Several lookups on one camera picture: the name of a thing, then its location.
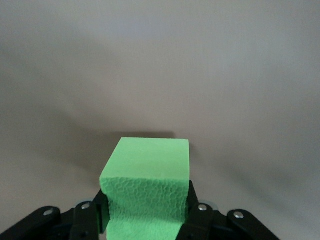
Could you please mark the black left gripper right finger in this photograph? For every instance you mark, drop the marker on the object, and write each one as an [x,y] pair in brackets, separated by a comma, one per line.
[200,222]

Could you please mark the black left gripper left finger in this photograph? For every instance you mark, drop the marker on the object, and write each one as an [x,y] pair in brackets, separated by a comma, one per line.
[82,222]

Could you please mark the green foam cube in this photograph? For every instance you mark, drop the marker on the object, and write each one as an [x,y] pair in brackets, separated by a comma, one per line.
[145,175]

